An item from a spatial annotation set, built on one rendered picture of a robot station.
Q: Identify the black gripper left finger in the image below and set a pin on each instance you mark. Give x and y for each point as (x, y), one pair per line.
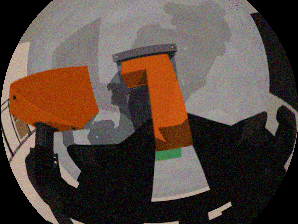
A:
(133, 158)

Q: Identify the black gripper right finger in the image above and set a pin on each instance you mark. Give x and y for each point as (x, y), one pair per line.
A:
(217, 144)

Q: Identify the orange l-shaped part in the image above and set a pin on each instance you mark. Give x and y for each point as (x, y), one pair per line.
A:
(171, 127)

